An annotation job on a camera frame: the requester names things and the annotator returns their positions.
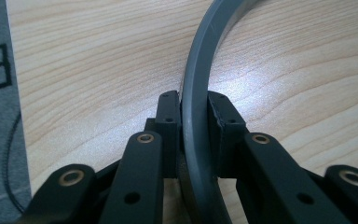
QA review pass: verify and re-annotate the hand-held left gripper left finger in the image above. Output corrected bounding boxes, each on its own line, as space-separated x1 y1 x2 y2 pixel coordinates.
99 90 183 224

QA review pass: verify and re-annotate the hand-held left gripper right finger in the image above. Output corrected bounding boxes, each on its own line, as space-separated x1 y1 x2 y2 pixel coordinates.
207 91 352 224

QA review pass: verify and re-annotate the grey plastic bin ring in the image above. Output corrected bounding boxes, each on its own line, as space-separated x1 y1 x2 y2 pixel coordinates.
179 0 262 224

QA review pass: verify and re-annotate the left hand-held gripper cable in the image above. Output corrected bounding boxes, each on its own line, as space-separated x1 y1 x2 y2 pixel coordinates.
1 110 26 215

